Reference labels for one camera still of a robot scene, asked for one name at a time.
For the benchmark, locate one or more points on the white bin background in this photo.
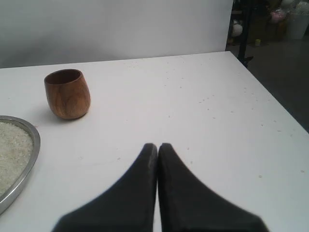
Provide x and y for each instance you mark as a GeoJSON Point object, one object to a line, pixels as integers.
{"type": "Point", "coordinates": [297, 25]}

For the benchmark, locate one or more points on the round steel rice tray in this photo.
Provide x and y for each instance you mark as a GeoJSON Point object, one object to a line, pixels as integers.
{"type": "Point", "coordinates": [20, 145]}

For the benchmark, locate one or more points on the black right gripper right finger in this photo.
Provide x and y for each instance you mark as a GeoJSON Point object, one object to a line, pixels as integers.
{"type": "Point", "coordinates": [188, 205]}

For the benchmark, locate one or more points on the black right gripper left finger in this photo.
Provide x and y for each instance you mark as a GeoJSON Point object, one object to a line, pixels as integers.
{"type": "Point", "coordinates": [127, 206]}

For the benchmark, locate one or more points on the black stand pole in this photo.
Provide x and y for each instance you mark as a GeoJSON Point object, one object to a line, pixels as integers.
{"type": "Point", "coordinates": [244, 37]}

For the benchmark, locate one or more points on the brown wooden cup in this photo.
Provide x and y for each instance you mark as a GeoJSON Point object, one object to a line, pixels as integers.
{"type": "Point", "coordinates": [67, 94]}

